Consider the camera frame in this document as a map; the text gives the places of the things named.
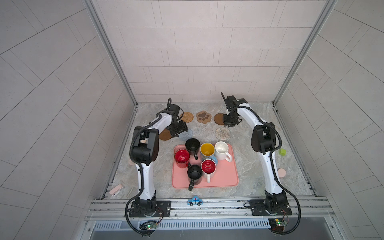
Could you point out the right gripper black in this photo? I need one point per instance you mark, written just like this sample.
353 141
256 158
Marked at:
226 121

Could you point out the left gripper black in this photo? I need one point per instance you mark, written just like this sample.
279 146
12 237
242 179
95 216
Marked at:
183 126

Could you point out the woven rattan round coaster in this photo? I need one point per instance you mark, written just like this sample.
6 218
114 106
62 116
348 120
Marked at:
187 117

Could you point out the dark brown wooden coaster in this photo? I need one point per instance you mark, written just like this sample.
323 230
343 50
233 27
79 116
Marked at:
165 135

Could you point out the multicolour woven round coaster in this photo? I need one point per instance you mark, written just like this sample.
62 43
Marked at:
222 134

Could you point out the paw shaped cork coaster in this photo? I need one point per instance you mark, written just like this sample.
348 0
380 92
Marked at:
203 117

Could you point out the grey-blue woven round coaster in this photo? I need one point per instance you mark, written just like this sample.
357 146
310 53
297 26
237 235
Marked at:
186 135

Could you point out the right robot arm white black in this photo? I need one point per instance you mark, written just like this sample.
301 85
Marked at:
265 140

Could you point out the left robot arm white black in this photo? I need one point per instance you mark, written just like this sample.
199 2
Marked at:
143 152

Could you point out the black mug rear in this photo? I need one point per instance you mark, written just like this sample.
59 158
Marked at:
193 145

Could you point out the black mug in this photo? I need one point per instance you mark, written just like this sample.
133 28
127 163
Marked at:
193 145
195 175

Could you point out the red mug left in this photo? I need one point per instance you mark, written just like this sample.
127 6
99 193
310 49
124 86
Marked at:
182 158

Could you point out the yellow inside mug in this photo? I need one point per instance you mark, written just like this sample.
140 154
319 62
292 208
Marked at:
207 151

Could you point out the pink rectangular tray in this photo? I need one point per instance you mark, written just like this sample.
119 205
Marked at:
226 175

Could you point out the black mug front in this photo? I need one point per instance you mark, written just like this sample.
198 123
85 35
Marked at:
195 175

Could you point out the white mug red inside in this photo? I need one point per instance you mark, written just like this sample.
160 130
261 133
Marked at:
208 167

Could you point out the wooden rolling pin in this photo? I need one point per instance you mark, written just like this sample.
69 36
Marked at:
131 162

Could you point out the green small cube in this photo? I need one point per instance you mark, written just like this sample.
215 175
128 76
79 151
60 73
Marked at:
282 152

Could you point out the pink round disc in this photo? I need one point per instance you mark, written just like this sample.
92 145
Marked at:
282 173

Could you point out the blue toy car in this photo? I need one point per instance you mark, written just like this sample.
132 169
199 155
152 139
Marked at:
195 201

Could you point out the pink eraser block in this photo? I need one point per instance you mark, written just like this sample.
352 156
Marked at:
116 190

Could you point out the left circuit board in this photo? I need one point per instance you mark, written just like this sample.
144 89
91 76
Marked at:
149 226

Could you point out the circuit board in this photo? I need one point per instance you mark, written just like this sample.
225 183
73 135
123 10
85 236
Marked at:
278 225
149 226

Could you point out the ventilation grille strip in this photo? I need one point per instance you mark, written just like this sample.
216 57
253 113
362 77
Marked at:
203 224

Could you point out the right circuit board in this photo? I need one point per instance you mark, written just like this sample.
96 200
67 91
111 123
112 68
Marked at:
278 225

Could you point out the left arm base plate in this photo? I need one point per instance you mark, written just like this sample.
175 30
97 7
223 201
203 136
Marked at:
162 209

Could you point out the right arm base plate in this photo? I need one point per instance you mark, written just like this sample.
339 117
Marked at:
259 208

